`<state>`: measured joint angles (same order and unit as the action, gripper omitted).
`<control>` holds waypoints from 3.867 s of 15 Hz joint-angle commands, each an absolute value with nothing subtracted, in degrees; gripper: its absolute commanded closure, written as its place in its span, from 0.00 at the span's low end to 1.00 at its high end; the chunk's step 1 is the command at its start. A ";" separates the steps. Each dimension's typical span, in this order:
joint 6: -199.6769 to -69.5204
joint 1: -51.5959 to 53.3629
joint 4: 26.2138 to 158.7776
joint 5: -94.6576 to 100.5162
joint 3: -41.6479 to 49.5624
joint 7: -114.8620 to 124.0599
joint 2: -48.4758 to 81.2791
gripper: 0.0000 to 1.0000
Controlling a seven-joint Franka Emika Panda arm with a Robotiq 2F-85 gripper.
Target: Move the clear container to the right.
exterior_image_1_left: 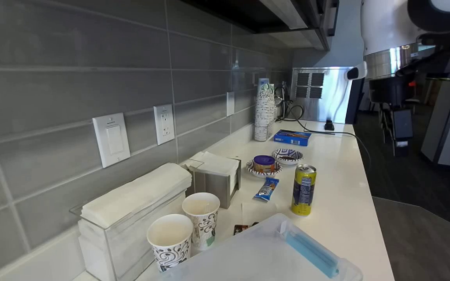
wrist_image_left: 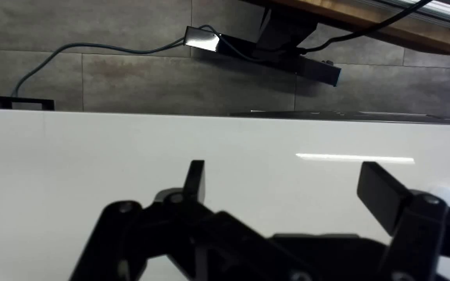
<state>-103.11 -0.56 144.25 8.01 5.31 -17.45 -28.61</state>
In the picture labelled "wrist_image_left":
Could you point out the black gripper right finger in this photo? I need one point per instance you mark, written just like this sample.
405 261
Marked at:
417 235

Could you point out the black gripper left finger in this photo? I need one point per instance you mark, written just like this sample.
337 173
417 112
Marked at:
147 240

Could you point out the silver power adapter box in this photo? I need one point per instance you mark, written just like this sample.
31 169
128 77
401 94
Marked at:
201 40

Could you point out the black desk foot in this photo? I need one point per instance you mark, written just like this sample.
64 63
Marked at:
287 57

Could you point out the wooden desk top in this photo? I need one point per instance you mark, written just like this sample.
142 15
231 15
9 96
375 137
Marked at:
350 18

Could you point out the black metal floor frame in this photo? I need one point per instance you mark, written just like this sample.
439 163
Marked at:
11 102

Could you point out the silver metal rail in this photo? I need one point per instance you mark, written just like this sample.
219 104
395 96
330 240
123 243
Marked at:
444 10

